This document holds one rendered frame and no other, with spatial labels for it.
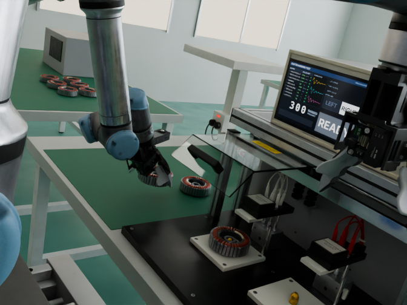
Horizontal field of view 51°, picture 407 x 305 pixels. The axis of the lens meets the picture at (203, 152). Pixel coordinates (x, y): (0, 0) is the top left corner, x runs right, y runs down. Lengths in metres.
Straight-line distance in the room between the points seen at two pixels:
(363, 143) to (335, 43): 8.16
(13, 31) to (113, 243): 0.94
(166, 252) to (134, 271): 0.10
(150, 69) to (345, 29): 4.19
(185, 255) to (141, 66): 5.04
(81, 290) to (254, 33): 6.66
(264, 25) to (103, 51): 6.36
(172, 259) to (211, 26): 5.64
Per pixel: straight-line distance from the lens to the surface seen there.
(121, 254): 1.16
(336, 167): 0.65
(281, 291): 1.10
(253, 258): 1.19
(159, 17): 6.07
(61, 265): 0.66
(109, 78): 0.99
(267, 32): 7.33
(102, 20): 0.97
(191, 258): 1.14
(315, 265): 1.05
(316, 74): 1.14
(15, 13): 0.29
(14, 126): 0.31
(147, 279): 1.07
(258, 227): 1.28
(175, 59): 6.31
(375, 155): 0.55
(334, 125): 1.09
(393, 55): 0.56
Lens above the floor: 1.37
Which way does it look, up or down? 18 degrees down
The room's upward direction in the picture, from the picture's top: 12 degrees clockwise
